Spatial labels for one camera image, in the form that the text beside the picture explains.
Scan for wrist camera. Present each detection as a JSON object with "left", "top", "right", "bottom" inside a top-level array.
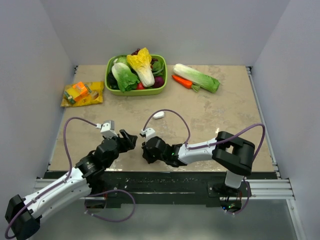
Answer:
[
  {"left": 95, "top": 120, "right": 118, "bottom": 139},
  {"left": 140, "top": 128, "right": 157, "bottom": 143}
]

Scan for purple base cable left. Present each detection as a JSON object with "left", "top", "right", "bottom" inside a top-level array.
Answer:
[{"left": 84, "top": 187, "right": 136, "bottom": 223}]

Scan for napa cabbage on table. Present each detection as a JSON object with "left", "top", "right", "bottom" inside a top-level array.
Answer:
[{"left": 173, "top": 63, "right": 220, "bottom": 93}]

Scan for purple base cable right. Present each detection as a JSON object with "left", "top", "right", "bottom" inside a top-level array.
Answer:
[{"left": 223, "top": 179, "right": 252, "bottom": 215}]

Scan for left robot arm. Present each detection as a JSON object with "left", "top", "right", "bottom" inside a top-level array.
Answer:
[{"left": 5, "top": 129, "right": 138, "bottom": 240}]

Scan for green plastic basket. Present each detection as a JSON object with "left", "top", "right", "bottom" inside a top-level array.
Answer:
[{"left": 104, "top": 54, "right": 168, "bottom": 97}]

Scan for white earbud charging case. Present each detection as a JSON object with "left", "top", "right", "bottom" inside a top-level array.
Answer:
[{"left": 152, "top": 111, "right": 165, "bottom": 120}]

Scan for dark red grapes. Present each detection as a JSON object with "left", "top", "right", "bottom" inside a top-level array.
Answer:
[{"left": 131, "top": 48, "right": 141, "bottom": 56}]

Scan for round green cabbage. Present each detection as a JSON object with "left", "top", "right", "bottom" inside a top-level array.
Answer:
[{"left": 113, "top": 55, "right": 130, "bottom": 67}]

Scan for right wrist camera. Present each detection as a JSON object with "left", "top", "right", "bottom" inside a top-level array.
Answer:
[{"left": 140, "top": 128, "right": 157, "bottom": 143}]

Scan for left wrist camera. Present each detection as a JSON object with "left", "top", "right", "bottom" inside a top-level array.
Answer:
[{"left": 95, "top": 120, "right": 118, "bottom": 139}]

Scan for dark green leafy vegetable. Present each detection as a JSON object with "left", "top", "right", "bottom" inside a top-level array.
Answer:
[{"left": 151, "top": 61, "right": 164, "bottom": 76}]

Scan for orange juice box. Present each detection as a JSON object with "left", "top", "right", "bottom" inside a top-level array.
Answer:
[{"left": 63, "top": 81, "right": 92, "bottom": 105}]

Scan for yellow napa cabbage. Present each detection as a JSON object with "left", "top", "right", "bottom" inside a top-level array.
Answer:
[{"left": 126, "top": 47, "right": 155, "bottom": 88}]

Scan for orange toy carrot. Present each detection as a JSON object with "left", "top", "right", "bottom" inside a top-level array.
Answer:
[{"left": 171, "top": 75, "right": 201, "bottom": 93}]

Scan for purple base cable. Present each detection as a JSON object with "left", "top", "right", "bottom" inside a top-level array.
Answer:
[
  {"left": 84, "top": 187, "right": 136, "bottom": 223},
  {"left": 223, "top": 179, "right": 252, "bottom": 215}
]

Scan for yellow snack bag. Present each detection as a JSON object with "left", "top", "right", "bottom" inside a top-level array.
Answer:
[{"left": 60, "top": 81, "right": 104, "bottom": 107}]

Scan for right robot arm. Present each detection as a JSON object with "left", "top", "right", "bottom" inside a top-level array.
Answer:
[{"left": 140, "top": 128, "right": 255, "bottom": 197}]

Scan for green lettuce in basket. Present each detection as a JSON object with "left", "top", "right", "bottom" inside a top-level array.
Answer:
[{"left": 111, "top": 62, "right": 140, "bottom": 92}]

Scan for purple onion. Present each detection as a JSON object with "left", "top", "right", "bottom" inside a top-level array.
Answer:
[{"left": 152, "top": 76, "right": 165, "bottom": 89}]

